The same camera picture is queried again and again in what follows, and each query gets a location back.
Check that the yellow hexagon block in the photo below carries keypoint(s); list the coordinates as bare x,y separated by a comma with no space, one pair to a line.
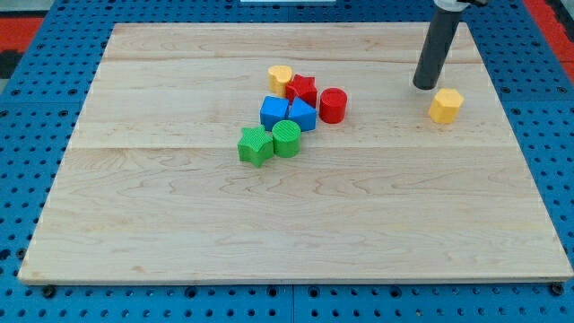
445,106

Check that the green cylinder block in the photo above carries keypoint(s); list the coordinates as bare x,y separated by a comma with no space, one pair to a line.
286,136

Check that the green star block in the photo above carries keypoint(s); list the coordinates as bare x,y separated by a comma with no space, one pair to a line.
255,145

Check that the blue triangle block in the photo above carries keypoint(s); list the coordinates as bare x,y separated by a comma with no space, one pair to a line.
303,115

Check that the blue cube block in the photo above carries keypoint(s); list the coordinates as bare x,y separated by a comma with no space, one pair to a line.
273,110

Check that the red cylinder block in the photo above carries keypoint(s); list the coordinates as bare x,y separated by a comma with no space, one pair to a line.
332,105

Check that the red star block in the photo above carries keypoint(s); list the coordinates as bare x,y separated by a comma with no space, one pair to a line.
302,87

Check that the light wooden board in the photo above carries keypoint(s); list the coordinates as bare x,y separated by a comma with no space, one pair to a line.
151,189

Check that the yellow heart block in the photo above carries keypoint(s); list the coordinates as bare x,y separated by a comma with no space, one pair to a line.
278,77

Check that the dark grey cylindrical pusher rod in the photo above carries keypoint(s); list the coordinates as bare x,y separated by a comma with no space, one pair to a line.
439,37

